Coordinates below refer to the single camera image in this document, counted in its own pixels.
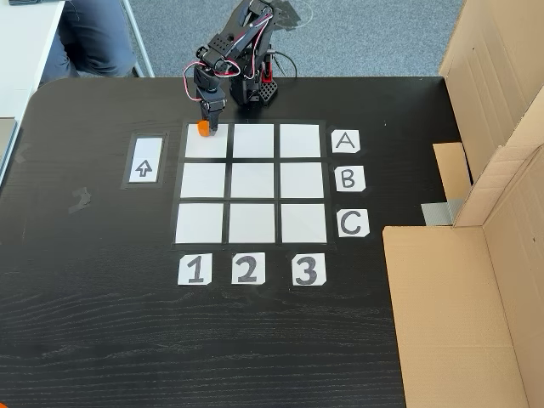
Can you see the person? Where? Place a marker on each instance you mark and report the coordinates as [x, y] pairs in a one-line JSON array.
[[93, 38]]

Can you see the paper sheet with letter C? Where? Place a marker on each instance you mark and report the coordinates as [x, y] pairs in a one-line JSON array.
[[353, 223]]

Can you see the white nine-square grid sheet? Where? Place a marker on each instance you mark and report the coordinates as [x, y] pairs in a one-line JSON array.
[[253, 180]]

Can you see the paper sheet with letter B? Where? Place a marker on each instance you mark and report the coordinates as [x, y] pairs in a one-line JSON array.
[[349, 178]]

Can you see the black tape floor mark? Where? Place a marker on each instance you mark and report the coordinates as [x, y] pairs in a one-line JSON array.
[[293, 17]]

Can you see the round orange token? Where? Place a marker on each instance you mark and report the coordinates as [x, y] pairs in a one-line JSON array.
[[202, 129]]

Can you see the paper sheet with number 1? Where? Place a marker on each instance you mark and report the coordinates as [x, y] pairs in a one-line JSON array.
[[194, 270]]

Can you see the paper sheet with number 2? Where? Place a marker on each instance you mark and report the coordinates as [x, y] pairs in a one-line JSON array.
[[247, 268]]

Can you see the clear tape scrap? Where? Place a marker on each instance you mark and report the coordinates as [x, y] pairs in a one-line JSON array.
[[22, 154]]

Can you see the white paper sheet with arrow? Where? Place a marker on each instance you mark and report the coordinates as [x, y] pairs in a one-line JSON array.
[[146, 149]]

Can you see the red black clamp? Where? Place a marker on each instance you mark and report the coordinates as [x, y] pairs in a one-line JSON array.
[[267, 76]]

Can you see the white table leg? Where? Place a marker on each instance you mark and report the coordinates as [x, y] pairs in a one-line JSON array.
[[140, 47]]

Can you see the clear tape scraps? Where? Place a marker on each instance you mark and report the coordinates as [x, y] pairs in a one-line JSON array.
[[81, 200]]

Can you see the paper sheet with number 3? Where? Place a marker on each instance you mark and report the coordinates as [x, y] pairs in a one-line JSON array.
[[308, 270]]

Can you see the brown cardboard screen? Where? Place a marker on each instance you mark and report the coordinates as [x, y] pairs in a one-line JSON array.
[[446, 319], [489, 64]]

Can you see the grey tape strip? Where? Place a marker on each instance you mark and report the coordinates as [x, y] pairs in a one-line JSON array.
[[438, 212]]

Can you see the white table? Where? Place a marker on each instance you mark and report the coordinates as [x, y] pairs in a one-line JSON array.
[[21, 42]]

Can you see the paper sheet with letter A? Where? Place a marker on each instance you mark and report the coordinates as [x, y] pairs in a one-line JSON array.
[[345, 141]]

